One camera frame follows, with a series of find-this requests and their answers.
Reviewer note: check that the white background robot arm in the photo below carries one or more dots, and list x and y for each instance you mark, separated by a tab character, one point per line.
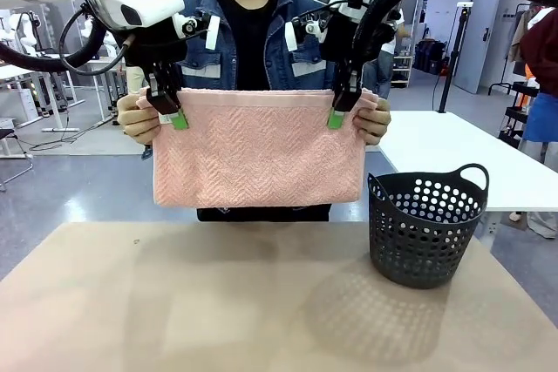
24	30

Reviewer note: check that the black suitcase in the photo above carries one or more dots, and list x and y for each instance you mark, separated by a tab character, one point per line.
429	56

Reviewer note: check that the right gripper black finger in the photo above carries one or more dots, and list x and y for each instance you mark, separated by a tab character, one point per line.
355	89
336	119

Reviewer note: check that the pink terry towel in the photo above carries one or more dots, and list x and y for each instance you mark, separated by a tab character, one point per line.
261	150

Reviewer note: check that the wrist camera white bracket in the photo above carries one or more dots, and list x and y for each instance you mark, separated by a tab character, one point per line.
291	38
212	32

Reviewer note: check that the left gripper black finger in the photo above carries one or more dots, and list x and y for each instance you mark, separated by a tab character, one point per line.
179	121
160	97

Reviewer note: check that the dark grey perforated laundry basket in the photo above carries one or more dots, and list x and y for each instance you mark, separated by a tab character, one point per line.
412	281

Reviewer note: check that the grey open door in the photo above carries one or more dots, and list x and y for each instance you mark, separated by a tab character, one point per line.
479	41

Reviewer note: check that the large white table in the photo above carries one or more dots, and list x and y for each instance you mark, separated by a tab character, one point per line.
444	150

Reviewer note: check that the black clothes rack with garments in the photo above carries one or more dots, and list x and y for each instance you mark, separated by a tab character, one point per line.
521	36

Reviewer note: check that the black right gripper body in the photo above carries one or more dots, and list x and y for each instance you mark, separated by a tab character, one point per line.
338	47

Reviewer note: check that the black tripod pole with light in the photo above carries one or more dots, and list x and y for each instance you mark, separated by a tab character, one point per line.
453	54

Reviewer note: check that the person's left hand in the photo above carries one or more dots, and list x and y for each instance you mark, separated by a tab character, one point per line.
375	126

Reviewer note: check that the background person in jeans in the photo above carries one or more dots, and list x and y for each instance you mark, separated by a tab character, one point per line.
385	71

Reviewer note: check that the background person in maroon sweater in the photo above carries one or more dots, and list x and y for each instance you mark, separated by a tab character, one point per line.
540	49

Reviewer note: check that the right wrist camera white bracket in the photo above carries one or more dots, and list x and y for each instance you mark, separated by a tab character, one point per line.
291	38

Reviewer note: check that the black utility cart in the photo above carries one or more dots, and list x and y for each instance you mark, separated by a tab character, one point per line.
516	115

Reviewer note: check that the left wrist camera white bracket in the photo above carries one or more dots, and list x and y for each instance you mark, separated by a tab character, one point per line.
212	32

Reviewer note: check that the person in denim jacket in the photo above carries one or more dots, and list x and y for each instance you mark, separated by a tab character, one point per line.
253	41

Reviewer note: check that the white shoe rack with shoes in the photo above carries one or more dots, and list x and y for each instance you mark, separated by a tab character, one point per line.
402	71

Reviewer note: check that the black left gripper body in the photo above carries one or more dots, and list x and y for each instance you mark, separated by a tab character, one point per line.
152	47

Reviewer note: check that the person's right hand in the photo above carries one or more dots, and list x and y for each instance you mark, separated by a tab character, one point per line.
137	121

